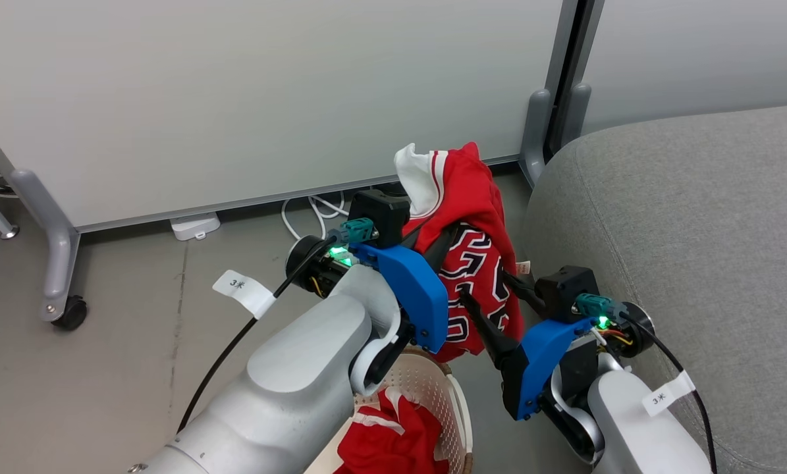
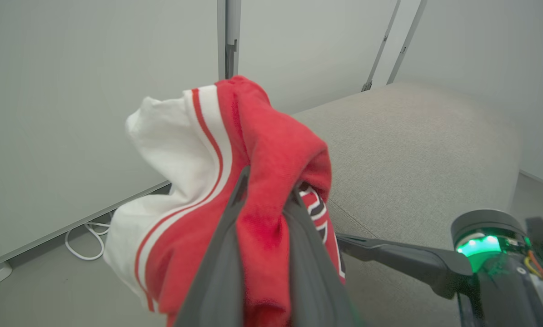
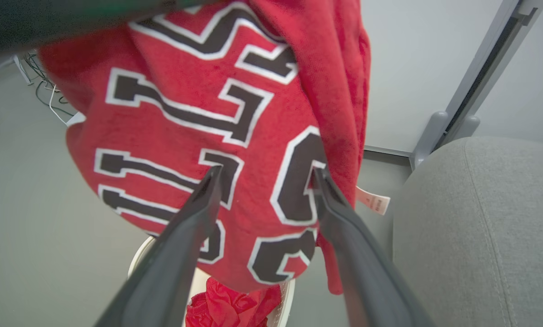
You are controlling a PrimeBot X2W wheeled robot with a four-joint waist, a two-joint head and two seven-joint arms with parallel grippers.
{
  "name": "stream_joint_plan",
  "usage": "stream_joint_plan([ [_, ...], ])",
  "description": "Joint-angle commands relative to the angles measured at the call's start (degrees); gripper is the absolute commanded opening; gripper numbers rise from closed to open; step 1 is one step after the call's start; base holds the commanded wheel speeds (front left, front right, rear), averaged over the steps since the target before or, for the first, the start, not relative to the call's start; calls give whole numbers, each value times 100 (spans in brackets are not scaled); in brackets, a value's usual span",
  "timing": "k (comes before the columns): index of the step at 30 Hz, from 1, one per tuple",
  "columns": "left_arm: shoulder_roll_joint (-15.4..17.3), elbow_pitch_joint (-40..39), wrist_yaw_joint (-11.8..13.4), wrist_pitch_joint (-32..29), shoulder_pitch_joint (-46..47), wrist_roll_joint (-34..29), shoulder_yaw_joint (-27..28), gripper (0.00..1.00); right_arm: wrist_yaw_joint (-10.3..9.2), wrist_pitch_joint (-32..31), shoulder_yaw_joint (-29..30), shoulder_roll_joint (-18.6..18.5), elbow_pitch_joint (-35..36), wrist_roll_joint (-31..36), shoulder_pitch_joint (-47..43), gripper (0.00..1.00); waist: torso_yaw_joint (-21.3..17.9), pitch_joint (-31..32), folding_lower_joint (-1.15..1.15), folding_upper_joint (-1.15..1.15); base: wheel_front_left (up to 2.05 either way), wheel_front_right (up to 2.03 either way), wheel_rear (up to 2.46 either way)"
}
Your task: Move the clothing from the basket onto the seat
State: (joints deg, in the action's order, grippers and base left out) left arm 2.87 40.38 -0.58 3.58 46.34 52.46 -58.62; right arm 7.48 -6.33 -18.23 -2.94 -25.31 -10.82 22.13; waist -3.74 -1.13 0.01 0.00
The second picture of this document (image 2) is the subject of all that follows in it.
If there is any red yellow wire bundle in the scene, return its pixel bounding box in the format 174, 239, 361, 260
524, 249, 543, 279

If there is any white cable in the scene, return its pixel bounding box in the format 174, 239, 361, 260
65, 220, 114, 262

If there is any red and white garment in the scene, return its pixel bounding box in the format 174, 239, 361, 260
103, 75, 347, 327

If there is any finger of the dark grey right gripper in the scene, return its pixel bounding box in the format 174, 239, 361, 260
336, 233, 475, 300

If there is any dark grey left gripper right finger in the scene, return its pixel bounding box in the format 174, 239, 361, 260
282, 185, 359, 327

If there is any grey slanted panel post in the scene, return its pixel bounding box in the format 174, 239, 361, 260
386, 0, 428, 85
361, 0, 402, 92

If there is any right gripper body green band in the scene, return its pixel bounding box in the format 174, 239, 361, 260
450, 208, 543, 327

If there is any grey upright panel post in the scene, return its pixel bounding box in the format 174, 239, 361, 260
216, 0, 243, 80

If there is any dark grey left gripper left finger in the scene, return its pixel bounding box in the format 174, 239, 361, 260
174, 166, 251, 327

